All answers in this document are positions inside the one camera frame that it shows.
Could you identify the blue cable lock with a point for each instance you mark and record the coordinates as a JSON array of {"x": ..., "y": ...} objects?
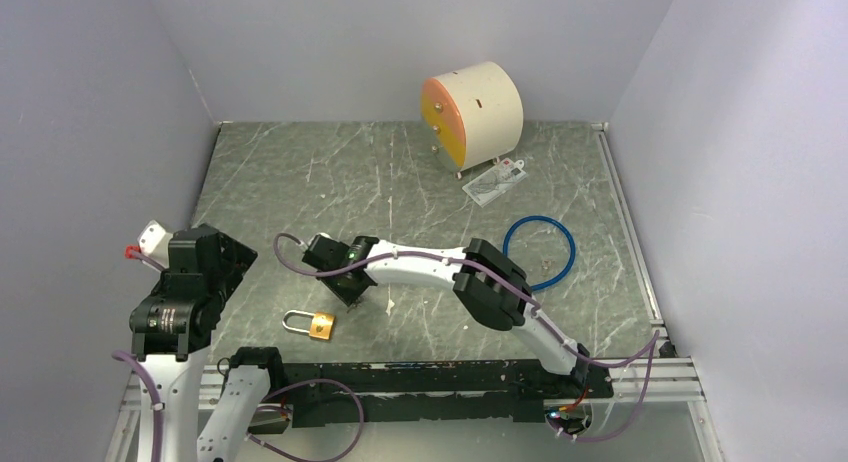
[{"x": 556, "y": 250}]

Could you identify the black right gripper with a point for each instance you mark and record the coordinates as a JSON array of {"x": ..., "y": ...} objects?
[{"x": 348, "y": 296}]

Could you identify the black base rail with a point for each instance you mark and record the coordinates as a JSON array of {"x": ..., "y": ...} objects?
[{"x": 517, "y": 389}]

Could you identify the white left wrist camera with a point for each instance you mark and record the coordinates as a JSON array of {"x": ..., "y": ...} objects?
[{"x": 152, "y": 243}]

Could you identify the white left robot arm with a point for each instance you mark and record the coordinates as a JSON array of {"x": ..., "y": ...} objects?
[{"x": 172, "y": 328}]

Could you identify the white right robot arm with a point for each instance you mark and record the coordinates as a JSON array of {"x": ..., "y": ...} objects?
[{"x": 490, "y": 287}]

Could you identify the round cream drawer cabinet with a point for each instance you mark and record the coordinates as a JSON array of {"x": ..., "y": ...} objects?
[{"x": 475, "y": 113}]

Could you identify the plastic card packet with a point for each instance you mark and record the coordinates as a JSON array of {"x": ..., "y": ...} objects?
[{"x": 495, "y": 181}]

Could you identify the long shackle brass padlock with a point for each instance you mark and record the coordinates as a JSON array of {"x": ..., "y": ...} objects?
[{"x": 316, "y": 325}]

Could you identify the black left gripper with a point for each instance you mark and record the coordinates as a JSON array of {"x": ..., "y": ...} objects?
[{"x": 236, "y": 259}]

